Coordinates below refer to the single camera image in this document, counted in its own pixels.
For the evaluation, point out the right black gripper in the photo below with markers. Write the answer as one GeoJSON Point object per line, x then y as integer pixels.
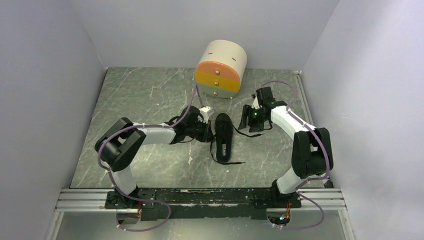
{"type": "Point", "coordinates": [247, 109]}

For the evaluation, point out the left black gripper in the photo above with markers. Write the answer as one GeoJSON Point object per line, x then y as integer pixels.
{"type": "Point", "coordinates": [207, 133]}

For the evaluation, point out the black shoe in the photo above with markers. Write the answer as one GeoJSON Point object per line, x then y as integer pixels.
{"type": "Point", "coordinates": [223, 127]}

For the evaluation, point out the black shoelace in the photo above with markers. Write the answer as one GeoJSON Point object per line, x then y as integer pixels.
{"type": "Point", "coordinates": [213, 145]}

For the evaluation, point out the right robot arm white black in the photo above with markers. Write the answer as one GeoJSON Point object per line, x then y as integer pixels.
{"type": "Point", "coordinates": [311, 157]}

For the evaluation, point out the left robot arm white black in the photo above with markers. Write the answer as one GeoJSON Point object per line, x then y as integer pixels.
{"type": "Point", "coordinates": [117, 148]}

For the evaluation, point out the round cream drawer cabinet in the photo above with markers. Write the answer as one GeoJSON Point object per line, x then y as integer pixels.
{"type": "Point", "coordinates": [221, 69]}

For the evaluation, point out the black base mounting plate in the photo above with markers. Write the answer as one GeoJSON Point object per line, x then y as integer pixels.
{"type": "Point", "coordinates": [199, 203]}

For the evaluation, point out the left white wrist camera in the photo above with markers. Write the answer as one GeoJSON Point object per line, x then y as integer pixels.
{"type": "Point", "coordinates": [206, 112]}

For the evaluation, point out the aluminium frame rail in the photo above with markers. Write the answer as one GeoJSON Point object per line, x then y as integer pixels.
{"type": "Point", "coordinates": [93, 200]}

